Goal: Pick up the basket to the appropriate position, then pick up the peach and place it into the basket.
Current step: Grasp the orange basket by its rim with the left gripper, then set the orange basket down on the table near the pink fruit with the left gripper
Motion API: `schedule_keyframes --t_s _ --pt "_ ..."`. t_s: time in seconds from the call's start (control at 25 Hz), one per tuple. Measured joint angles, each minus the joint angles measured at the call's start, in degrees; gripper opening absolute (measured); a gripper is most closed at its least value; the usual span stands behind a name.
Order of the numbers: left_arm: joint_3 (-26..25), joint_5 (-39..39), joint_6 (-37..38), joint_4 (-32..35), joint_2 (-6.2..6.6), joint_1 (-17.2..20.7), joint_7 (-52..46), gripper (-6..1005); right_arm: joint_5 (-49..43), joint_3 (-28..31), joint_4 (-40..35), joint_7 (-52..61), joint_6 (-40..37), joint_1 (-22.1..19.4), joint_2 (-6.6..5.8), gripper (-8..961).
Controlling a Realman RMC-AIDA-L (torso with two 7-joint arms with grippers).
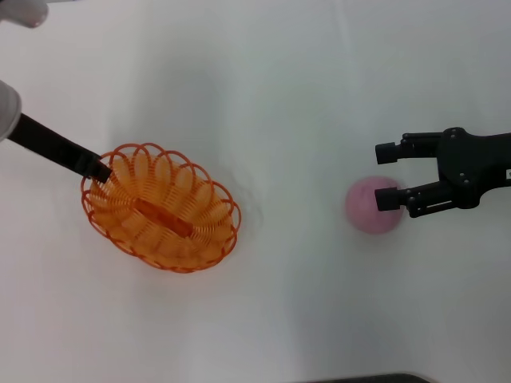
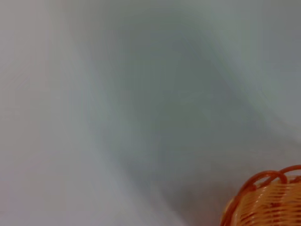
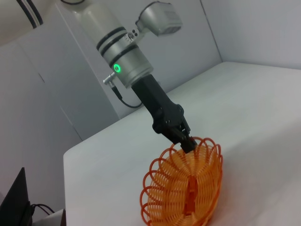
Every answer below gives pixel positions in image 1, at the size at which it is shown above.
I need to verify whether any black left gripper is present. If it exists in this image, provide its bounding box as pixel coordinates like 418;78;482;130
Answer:
6;113;113;185

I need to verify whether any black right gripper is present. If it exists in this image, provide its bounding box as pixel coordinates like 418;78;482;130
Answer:
374;126;511;219

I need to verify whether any pink toy peach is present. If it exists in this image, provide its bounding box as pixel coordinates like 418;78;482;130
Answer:
345;175;404;235

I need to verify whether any orange plastic wire basket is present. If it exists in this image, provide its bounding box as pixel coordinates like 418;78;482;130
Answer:
80;141;242;274

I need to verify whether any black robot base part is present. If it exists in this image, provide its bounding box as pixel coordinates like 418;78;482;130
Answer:
307;372;431;383

